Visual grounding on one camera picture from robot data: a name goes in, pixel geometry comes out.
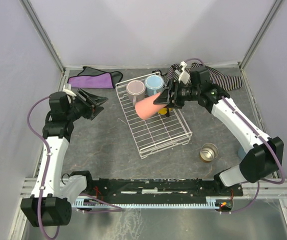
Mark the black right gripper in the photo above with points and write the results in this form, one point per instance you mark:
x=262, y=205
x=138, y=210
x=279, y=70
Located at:
x=172, y=93

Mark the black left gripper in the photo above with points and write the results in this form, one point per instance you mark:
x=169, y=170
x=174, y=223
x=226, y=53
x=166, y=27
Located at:
x=85, y=102

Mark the yellow plastic cup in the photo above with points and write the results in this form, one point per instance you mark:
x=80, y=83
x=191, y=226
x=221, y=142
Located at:
x=163, y=111

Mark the light blue textured mug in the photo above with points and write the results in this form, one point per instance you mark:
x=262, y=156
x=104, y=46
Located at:
x=153, y=84

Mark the pink plastic cup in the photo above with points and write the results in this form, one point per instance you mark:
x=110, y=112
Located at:
x=146, y=107

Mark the lilac textured mug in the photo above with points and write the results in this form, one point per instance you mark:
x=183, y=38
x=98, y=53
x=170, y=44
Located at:
x=136, y=90

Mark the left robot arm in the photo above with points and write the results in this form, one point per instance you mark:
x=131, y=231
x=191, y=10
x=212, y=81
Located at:
x=50, y=204

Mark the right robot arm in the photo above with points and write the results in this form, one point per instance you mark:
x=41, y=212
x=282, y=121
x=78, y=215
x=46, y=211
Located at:
x=263, y=154

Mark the purple microfiber cloth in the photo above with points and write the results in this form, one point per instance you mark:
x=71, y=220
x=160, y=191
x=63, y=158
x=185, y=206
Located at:
x=92, y=78

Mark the striped cloth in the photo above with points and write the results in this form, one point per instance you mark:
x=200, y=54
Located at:
x=227, y=82

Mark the metal steel cup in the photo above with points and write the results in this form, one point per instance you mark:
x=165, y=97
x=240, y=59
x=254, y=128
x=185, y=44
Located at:
x=208, y=152

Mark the blue plastic cup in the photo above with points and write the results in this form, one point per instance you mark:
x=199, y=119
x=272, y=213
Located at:
x=241, y=153

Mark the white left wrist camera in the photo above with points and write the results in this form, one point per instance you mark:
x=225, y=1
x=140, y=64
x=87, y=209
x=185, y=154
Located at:
x=67, y=88

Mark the white wire dish rack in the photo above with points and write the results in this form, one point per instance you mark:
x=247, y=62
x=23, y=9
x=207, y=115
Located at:
x=157, y=133

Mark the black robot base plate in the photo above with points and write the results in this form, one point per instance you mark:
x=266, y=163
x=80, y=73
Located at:
x=160, y=191

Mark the light blue cable duct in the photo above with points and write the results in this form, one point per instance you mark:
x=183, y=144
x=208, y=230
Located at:
x=89, y=203

